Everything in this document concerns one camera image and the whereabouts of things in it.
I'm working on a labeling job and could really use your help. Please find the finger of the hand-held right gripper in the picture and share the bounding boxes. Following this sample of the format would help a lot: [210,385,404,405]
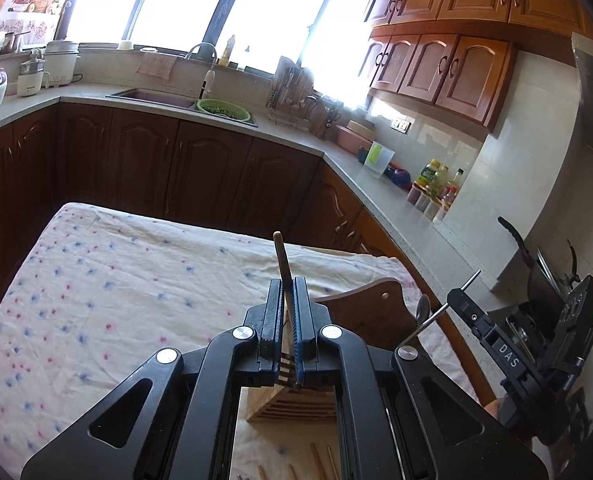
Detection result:
[448,288,488,333]

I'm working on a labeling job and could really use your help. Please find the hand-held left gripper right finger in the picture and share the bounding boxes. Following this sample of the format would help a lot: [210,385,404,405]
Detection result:
[293,279,552,480]

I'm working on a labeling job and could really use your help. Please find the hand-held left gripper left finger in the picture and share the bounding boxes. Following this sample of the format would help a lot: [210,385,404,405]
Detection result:
[21,281,286,480]

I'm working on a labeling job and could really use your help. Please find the metal chopstick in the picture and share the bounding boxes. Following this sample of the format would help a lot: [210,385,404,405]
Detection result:
[407,270,481,346]

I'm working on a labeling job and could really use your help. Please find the wooden utensil holder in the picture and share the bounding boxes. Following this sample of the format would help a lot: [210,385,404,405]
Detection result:
[236,277,420,423]

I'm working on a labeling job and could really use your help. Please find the black wok with lid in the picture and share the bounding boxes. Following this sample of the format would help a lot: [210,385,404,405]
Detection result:
[497,217,583,321]

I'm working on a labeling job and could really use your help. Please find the spice jar set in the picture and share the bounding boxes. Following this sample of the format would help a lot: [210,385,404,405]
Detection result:
[407,185,448,222]

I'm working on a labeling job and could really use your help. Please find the yellow cooking oil bottle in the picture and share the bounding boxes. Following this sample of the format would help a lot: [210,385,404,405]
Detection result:
[417,159,442,196]

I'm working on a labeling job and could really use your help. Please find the purple container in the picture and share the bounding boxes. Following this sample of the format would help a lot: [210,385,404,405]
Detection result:
[387,167,412,191]

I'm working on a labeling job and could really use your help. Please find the floral tablecloth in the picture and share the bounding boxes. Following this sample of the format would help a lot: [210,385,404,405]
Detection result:
[0,202,477,480]

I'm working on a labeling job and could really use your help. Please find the green and white jug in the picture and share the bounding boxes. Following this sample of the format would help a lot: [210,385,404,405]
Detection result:
[364,141,395,178]

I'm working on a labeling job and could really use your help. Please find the pink lidded container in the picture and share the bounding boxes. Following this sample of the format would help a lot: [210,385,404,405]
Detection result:
[334,121,377,154]

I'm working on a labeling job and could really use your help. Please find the wooden knife block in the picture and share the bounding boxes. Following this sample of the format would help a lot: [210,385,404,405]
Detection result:
[321,95,345,139]

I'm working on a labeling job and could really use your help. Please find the lower wooden cabinets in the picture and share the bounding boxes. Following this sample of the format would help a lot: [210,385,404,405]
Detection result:
[0,102,497,411]

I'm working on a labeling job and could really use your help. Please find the wooden cabinets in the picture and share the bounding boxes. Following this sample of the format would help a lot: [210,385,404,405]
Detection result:
[364,0,593,133]
[0,102,497,411]

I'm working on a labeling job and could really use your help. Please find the green colander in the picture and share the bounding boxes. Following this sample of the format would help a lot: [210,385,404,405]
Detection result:
[196,99,251,122]

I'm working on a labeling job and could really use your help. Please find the upper wooden cabinets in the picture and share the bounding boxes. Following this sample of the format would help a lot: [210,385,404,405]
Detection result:
[364,0,593,133]

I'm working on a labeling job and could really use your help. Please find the kitchen utensil rack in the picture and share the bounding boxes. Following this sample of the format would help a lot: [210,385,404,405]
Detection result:
[266,55,322,133]

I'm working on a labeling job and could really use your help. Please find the chrome faucet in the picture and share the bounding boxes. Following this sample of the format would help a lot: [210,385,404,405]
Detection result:
[184,42,218,102]

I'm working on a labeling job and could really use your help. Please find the kitchen sink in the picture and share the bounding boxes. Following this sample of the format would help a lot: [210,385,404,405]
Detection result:
[106,87,257,128]

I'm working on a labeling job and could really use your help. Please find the pink dish towel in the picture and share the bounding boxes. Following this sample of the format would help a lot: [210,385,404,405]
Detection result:
[136,52,177,81]

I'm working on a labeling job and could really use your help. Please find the kitchen window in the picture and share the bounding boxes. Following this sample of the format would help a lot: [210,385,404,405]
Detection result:
[66,0,377,106]

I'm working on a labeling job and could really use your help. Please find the white food steamer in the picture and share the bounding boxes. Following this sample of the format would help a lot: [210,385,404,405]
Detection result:
[17,57,52,98]

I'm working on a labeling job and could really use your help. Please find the small metal pot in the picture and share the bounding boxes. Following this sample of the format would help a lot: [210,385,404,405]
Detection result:
[1,32,30,54]

